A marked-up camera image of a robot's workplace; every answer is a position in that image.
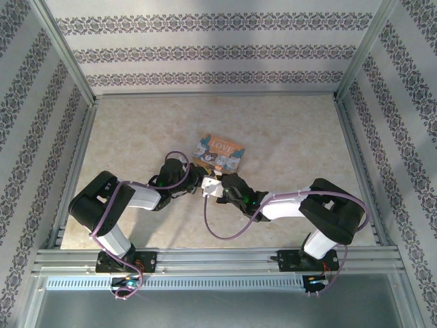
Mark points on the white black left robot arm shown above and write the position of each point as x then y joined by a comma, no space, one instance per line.
143,198

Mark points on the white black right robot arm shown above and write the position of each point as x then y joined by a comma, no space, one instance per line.
283,208

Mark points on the orange LOVE bear tin box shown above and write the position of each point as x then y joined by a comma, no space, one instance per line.
218,152

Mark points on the left control board green light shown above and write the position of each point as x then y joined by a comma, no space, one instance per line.
128,283

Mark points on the control board green light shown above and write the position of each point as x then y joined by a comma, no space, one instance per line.
128,283
315,280

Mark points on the right control board green light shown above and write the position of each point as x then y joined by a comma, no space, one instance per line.
315,280

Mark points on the aluminium mounting rail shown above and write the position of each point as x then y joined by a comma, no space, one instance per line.
218,259

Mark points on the aluminium rear frame rail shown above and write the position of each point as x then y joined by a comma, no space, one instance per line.
215,95

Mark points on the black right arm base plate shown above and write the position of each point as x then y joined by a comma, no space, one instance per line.
290,259

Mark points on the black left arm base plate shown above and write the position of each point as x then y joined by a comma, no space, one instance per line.
147,261

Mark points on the aluminium side frame rail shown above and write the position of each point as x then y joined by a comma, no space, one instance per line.
358,164
78,160

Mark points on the aluminium frame post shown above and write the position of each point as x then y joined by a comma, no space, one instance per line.
65,51
365,51

